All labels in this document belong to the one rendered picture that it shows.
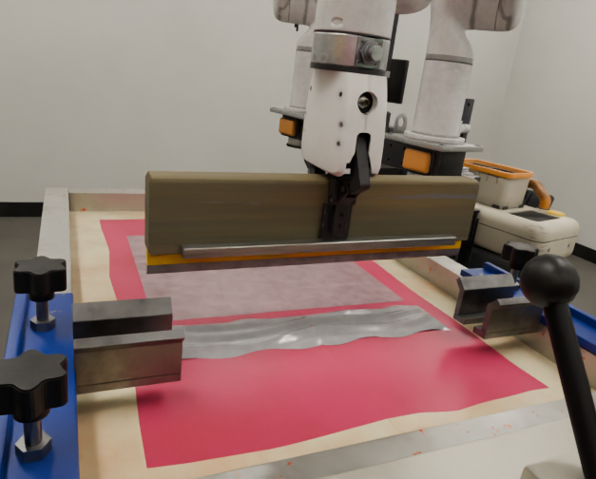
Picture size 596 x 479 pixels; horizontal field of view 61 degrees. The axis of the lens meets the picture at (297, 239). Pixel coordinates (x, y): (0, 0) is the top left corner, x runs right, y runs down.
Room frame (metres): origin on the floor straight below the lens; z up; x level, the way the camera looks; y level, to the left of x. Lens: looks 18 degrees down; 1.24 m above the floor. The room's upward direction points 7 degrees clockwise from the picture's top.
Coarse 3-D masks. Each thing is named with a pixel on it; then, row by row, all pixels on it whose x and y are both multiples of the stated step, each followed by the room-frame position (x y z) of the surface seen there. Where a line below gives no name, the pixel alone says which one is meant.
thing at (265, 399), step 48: (144, 288) 0.59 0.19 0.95; (192, 288) 0.61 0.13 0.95; (240, 288) 0.63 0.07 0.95; (192, 384) 0.40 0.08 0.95; (240, 384) 0.41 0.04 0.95; (288, 384) 0.42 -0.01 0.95; (336, 384) 0.43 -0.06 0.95; (144, 432) 0.33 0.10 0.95; (192, 432) 0.34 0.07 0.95; (240, 432) 0.35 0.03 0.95; (288, 432) 0.35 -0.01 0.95
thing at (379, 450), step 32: (64, 192) 0.87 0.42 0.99; (96, 192) 0.89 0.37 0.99; (128, 192) 0.92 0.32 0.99; (64, 224) 0.70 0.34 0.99; (64, 256) 0.58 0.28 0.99; (448, 288) 0.70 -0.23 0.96; (544, 352) 0.54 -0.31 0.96; (480, 416) 0.36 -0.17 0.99; (512, 416) 0.36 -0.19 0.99; (544, 416) 0.37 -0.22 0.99; (352, 448) 0.30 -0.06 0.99; (384, 448) 0.31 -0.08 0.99; (416, 448) 0.31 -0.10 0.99
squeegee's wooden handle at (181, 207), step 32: (160, 192) 0.44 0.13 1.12; (192, 192) 0.46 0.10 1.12; (224, 192) 0.47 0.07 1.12; (256, 192) 0.48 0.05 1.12; (288, 192) 0.50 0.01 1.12; (320, 192) 0.51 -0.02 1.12; (384, 192) 0.55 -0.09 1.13; (416, 192) 0.57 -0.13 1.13; (448, 192) 0.58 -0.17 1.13; (160, 224) 0.45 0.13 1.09; (192, 224) 0.46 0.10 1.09; (224, 224) 0.47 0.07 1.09; (256, 224) 0.49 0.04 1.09; (288, 224) 0.50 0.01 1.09; (320, 224) 0.52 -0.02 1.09; (352, 224) 0.53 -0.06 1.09; (384, 224) 0.55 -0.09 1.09; (416, 224) 0.57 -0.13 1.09; (448, 224) 0.59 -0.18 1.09
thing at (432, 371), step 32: (288, 288) 0.65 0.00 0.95; (320, 288) 0.66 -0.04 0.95; (352, 288) 0.68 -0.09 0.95; (384, 288) 0.69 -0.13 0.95; (448, 320) 0.61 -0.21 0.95; (352, 352) 0.50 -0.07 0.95; (384, 352) 0.51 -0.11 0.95; (416, 352) 0.51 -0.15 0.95; (448, 352) 0.52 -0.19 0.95; (480, 352) 0.53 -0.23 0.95; (384, 384) 0.44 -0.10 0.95; (416, 384) 0.45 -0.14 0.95; (448, 384) 0.46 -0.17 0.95; (480, 384) 0.46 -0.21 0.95; (512, 384) 0.47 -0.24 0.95; (544, 384) 0.48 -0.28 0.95; (384, 416) 0.39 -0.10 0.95
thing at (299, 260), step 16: (320, 256) 0.53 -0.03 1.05; (336, 256) 0.54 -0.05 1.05; (352, 256) 0.55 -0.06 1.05; (368, 256) 0.56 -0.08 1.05; (384, 256) 0.57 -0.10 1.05; (400, 256) 0.58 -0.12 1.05; (416, 256) 0.59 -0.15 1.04; (432, 256) 0.60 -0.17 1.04; (160, 272) 0.46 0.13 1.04; (176, 272) 0.46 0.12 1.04
